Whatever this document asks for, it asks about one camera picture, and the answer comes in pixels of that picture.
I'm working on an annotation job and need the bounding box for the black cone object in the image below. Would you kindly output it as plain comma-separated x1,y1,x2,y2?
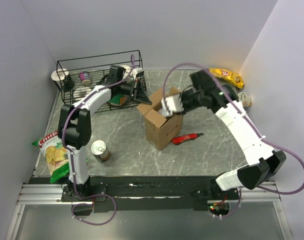
62,74,75,93

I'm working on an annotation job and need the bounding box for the white round container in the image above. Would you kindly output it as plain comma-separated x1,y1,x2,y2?
73,86,92,102

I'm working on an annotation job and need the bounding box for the grey rectangular packaged item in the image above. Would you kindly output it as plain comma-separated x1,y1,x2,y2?
157,108,174,118

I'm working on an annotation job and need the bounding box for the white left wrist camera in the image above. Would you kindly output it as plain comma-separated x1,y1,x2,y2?
132,67,144,79

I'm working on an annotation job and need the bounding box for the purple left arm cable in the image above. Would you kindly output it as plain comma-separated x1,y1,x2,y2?
61,53,137,227

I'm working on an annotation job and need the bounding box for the silver tin can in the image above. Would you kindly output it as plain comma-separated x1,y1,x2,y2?
90,140,111,163

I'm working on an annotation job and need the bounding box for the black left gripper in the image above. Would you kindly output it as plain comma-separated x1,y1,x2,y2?
117,78,152,106

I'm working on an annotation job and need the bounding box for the aluminium frame rail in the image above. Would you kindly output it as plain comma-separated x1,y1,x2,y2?
6,184,292,240

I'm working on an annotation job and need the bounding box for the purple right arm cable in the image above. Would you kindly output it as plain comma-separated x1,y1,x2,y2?
162,62,304,221

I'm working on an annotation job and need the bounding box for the white paper cup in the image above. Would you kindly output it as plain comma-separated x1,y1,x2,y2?
50,68,69,90

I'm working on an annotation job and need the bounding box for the purple label small cup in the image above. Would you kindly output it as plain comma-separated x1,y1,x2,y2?
78,71,92,86

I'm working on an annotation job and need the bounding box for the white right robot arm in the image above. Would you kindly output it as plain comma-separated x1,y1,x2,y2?
179,70,287,200

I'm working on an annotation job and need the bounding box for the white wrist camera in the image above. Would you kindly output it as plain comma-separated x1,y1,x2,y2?
132,67,144,79
161,93,184,114

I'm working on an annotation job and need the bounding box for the brown cardboard express box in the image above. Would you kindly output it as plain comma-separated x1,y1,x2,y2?
136,88,183,150

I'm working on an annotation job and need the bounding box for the red black utility knife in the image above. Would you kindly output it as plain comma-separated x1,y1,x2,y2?
171,132,204,145

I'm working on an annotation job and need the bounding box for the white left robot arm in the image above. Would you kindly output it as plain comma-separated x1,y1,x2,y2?
57,65,152,201

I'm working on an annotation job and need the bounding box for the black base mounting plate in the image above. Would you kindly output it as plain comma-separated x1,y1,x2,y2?
60,174,269,217

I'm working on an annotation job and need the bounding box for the yellow Lays chips bag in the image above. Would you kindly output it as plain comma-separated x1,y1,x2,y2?
208,68,244,89

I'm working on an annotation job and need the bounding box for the Chobani yogurt cup in rack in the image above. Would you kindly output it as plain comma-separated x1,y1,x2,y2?
121,65,133,79

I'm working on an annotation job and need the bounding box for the green chips bag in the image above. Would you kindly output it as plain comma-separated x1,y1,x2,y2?
31,129,89,185

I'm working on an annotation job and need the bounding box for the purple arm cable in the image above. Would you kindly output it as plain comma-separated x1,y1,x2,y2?
61,53,137,227
162,62,304,221

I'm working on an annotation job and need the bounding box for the black wire basket rack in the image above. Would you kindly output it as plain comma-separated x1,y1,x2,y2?
55,50,143,112

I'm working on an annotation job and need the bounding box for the Chobani yogurt cup right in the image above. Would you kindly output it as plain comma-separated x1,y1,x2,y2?
237,92,253,108

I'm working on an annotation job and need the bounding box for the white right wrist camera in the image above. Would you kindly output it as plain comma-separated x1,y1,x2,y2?
161,93,184,114

